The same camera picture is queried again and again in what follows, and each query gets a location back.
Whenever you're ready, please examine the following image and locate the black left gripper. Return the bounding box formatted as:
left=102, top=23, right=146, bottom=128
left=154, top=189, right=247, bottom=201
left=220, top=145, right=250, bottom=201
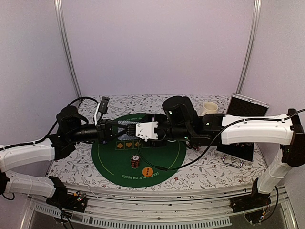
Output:
left=68, top=119, right=130, bottom=145

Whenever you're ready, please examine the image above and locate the red chip stack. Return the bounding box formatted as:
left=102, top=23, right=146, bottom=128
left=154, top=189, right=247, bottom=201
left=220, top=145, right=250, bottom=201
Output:
left=131, top=155, right=141, bottom=169

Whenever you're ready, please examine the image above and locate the orange round blind button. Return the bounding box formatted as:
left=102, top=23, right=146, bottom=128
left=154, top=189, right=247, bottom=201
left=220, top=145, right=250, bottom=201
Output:
left=142, top=167, right=154, bottom=177

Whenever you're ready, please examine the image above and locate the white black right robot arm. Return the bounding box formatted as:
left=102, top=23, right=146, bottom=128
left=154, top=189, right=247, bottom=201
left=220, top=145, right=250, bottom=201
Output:
left=136, top=96, right=305, bottom=208

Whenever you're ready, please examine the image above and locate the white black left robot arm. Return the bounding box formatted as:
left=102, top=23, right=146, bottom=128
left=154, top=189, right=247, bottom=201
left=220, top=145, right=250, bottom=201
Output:
left=0, top=104, right=118, bottom=207

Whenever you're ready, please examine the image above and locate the round green poker mat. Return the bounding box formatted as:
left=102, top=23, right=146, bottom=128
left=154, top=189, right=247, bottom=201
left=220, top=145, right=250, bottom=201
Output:
left=91, top=114, right=187, bottom=188

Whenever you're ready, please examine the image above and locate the floral white tablecloth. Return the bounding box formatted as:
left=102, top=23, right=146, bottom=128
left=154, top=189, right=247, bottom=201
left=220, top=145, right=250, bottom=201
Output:
left=47, top=94, right=267, bottom=191

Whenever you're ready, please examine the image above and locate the cream ceramic mug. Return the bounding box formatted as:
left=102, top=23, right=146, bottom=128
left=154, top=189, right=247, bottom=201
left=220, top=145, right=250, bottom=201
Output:
left=201, top=102, right=218, bottom=116

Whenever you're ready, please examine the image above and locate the aluminium poker chip case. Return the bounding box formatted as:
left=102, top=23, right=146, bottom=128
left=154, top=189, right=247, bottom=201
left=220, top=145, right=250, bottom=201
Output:
left=215, top=93, right=269, bottom=169

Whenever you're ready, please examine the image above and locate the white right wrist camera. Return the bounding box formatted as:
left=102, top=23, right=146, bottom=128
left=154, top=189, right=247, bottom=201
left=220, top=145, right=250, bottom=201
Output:
left=135, top=121, right=159, bottom=142

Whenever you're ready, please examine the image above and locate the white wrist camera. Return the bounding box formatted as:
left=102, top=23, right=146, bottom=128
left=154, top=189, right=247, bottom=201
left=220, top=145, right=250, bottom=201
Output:
left=93, top=96, right=110, bottom=125
left=135, top=121, right=159, bottom=142

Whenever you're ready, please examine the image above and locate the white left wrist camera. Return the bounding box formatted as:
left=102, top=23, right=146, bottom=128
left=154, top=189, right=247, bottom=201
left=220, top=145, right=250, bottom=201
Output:
left=93, top=96, right=110, bottom=125

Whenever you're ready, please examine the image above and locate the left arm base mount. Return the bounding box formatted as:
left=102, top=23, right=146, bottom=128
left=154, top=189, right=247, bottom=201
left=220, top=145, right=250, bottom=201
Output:
left=46, top=190, right=88, bottom=213

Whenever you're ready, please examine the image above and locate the aluminium front rail frame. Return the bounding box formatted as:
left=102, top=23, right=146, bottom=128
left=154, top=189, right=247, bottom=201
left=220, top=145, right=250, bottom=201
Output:
left=21, top=185, right=298, bottom=229

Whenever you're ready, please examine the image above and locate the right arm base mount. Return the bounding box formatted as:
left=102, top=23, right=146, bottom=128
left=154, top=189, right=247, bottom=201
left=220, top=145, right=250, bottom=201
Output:
left=230, top=194, right=271, bottom=224

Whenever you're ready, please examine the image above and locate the left aluminium frame post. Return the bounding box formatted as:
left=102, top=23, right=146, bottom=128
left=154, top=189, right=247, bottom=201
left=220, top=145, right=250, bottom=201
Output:
left=54, top=0, right=82, bottom=98

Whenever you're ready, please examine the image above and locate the aluminium frame post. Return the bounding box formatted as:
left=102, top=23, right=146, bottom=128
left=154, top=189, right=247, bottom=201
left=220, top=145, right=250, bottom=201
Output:
left=54, top=0, right=82, bottom=98
left=236, top=0, right=262, bottom=94

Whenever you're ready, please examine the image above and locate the right aluminium frame post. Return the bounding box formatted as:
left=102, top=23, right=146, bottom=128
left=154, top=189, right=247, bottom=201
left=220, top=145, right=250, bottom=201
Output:
left=236, top=0, right=262, bottom=94

